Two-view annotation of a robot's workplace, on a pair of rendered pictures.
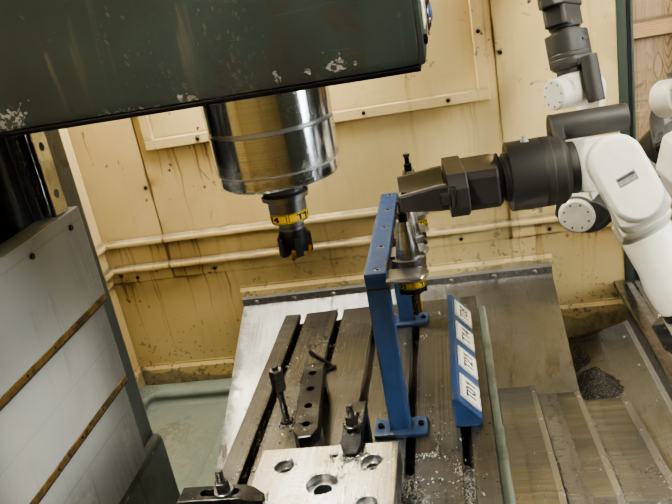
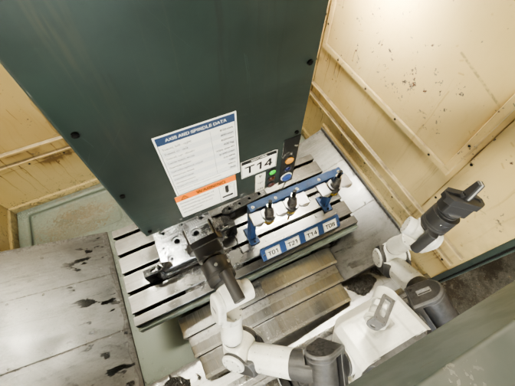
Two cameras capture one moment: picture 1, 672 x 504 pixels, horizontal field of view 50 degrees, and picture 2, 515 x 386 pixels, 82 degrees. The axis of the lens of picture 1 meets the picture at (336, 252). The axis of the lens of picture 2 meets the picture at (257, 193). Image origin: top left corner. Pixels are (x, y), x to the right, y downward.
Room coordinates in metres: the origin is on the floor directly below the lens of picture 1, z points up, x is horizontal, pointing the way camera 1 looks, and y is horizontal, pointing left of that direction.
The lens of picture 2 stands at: (0.82, -0.53, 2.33)
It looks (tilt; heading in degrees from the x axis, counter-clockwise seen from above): 60 degrees down; 52
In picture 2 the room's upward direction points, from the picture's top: 2 degrees clockwise
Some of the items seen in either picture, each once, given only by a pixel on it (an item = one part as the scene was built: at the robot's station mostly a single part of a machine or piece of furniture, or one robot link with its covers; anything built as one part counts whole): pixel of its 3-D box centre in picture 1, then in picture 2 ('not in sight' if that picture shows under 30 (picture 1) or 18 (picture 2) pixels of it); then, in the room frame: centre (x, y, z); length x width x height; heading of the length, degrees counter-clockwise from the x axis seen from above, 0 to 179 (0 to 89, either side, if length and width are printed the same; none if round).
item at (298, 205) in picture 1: (287, 207); not in sight; (0.92, 0.05, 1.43); 0.05 x 0.05 x 0.03
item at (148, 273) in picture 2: not in sight; (159, 270); (0.69, 0.03, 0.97); 0.13 x 0.03 x 0.15; 169
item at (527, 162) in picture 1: (492, 177); (211, 256); (0.89, -0.21, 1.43); 0.13 x 0.12 x 0.10; 173
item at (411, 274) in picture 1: (408, 274); (257, 219); (1.14, -0.11, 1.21); 0.07 x 0.05 x 0.01; 79
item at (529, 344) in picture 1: (391, 386); (307, 210); (1.56, -0.07, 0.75); 0.89 x 0.70 x 0.26; 79
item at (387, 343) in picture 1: (390, 360); (251, 224); (1.15, -0.06, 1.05); 0.10 x 0.05 x 0.30; 79
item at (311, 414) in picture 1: (312, 410); (244, 204); (1.22, 0.10, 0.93); 0.26 x 0.05 x 0.06; 174
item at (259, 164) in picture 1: (271, 131); not in sight; (0.92, 0.05, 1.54); 0.16 x 0.16 x 0.12
